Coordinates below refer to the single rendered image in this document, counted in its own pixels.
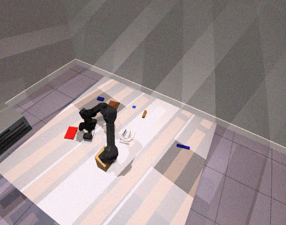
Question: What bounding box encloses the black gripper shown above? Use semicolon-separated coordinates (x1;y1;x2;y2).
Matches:
83;119;97;140

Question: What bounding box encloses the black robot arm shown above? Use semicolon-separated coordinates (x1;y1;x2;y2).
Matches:
79;103;118;164

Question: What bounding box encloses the red flat rectangular plate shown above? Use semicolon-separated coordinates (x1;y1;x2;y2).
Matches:
64;126;78;140

